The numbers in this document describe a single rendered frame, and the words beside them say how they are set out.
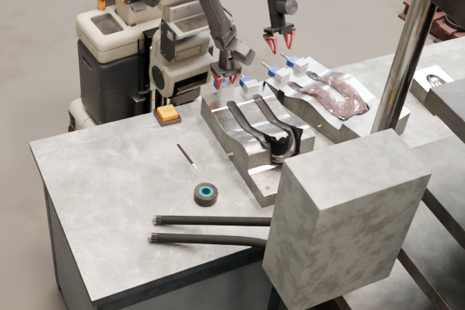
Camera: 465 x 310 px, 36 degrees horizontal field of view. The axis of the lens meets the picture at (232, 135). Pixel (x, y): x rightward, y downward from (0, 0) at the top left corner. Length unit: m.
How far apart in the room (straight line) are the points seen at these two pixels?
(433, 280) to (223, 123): 0.94
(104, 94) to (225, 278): 1.14
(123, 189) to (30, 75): 1.86
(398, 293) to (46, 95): 2.38
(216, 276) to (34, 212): 1.30
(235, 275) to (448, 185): 0.83
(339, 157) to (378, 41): 3.09
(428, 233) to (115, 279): 0.92
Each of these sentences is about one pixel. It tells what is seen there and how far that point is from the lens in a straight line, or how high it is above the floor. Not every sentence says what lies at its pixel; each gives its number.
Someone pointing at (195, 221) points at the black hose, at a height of 0.86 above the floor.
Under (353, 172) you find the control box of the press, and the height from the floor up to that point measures 1.47.
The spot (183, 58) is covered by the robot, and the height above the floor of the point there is 0.82.
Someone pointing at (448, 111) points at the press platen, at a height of 1.53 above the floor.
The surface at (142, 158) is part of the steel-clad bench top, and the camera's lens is 2.49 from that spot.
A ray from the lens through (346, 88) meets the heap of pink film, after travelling 2.73.
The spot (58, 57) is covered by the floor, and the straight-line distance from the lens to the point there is 4.25.
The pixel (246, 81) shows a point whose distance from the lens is 2.65.
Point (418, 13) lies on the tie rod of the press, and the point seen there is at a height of 1.73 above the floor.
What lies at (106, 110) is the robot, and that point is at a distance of 3.22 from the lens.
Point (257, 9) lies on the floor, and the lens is 4.75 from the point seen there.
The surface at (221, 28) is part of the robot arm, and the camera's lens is 2.36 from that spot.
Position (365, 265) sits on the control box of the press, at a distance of 1.80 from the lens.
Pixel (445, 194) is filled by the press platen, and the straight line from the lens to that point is 1.88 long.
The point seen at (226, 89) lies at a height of 0.93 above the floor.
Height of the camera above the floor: 2.57
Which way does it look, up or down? 43 degrees down
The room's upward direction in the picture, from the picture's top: 7 degrees clockwise
